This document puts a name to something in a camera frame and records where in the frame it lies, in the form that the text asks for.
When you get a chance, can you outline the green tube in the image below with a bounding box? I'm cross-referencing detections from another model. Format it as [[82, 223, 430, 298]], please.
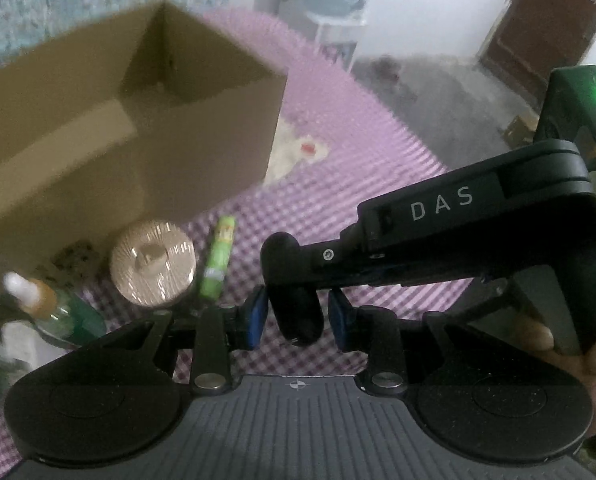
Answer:
[[199, 216, 236, 301]]

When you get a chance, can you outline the round clear lidded jar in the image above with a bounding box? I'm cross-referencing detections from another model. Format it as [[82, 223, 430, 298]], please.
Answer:
[[109, 220, 197, 309]]

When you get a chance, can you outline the black cylindrical object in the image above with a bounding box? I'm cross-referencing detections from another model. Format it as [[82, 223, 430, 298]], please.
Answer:
[[266, 283, 324, 347]]

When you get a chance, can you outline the brown cardboard box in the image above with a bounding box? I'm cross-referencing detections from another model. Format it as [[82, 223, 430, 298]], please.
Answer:
[[0, 0, 286, 295]]

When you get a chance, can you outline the brown wooden door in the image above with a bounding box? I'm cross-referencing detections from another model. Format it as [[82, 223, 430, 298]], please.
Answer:
[[480, 0, 596, 108]]

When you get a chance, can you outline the person's right hand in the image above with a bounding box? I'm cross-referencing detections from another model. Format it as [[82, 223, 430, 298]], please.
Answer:
[[522, 238, 596, 453]]

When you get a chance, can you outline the green bottle with orange cap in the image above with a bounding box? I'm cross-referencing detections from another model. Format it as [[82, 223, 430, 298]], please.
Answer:
[[3, 272, 107, 347]]

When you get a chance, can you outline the white bottle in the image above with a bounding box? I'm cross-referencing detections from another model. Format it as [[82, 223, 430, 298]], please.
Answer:
[[0, 320, 44, 401]]

